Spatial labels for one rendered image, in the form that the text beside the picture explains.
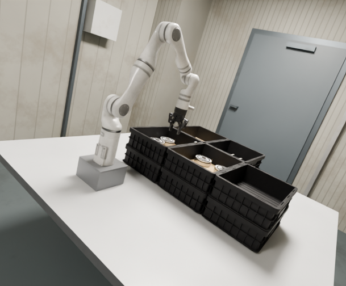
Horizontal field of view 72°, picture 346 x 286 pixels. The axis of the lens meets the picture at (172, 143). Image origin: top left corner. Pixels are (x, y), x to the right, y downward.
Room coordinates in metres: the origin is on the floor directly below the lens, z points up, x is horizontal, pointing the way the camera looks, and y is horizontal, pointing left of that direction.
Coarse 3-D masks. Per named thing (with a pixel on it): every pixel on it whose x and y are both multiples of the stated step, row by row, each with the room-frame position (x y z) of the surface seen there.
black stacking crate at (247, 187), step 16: (224, 176) 1.09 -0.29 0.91; (240, 176) 1.30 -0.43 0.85; (256, 176) 1.29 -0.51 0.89; (224, 192) 0.99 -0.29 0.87; (256, 192) 1.20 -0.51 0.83; (272, 192) 1.23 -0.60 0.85; (288, 192) 1.19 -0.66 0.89; (240, 208) 0.94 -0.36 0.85; (256, 208) 0.90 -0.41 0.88; (256, 224) 0.88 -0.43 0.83; (272, 224) 0.91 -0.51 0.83
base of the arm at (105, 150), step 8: (104, 136) 1.03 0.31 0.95; (112, 136) 1.03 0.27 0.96; (104, 144) 1.03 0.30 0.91; (112, 144) 1.04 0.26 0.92; (96, 152) 1.04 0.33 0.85; (104, 152) 1.02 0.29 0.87; (112, 152) 1.05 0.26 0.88; (96, 160) 1.04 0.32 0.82; (104, 160) 1.02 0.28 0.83; (112, 160) 1.06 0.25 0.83
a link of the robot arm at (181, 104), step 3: (180, 99) 1.39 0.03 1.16; (177, 102) 1.40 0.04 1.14; (180, 102) 1.39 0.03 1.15; (183, 102) 1.38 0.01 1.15; (186, 102) 1.39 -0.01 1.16; (177, 105) 1.39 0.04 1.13; (180, 105) 1.38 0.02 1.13; (183, 105) 1.38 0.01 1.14; (186, 105) 1.39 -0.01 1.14; (183, 108) 1.38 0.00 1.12; (186, 108) 1.40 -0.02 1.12; (189, 108) 1.44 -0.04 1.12; (192, 108) 1.44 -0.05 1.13
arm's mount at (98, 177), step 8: (80, 160) 1.04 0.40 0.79; (88, 160) 1.04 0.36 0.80; (80, 168) 1.04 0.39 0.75; (88, 168) 1.01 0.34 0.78; (96, 168) 0.98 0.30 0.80; (104, 168) 1.01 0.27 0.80; (112, 168) 1.03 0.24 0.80; (120, 168) 1.06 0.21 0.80; (80, 176) 1.03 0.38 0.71; (88, 176) 1.00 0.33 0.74; (96, 176) 0.97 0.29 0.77; (104, 176) 0.99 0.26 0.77; (112, 176) 1.03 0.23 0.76; (120, 176) 1.08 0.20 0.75; (88, 184) 0.99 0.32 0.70; (96, 184) 0.97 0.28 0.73; (104, 184) 1.00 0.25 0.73; (112, 184) 1.04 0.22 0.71
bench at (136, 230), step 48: (0, 144) 1.12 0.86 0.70; (48, 144) 1.29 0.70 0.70; (96, 144) 1.50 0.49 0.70; (48, 192) 0.85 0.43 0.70; (96, 192) 0.96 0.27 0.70; (144, 192) 1.08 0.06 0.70; (96, 240) 0.68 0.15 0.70; (144, 240) 0.75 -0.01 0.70; (192, 240) 0.83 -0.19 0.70; (288, 240) 1.05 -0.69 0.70
